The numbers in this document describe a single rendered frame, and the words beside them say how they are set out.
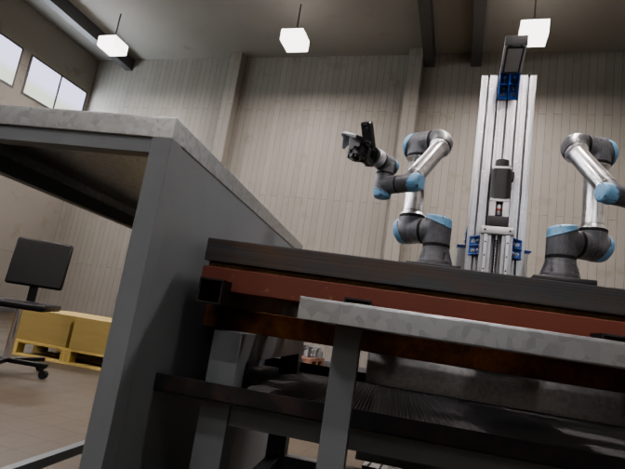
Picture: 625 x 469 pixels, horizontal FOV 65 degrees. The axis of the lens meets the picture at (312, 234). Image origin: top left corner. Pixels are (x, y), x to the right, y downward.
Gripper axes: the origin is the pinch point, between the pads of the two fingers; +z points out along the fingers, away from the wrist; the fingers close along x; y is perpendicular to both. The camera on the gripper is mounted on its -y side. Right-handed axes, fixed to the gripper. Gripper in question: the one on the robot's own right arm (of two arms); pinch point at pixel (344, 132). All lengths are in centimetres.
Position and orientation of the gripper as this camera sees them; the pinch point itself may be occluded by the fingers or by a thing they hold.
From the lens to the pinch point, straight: 193.0
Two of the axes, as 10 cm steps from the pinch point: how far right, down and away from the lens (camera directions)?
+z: -6.6, -2.3, -7.1
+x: -7.1, -1.2, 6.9
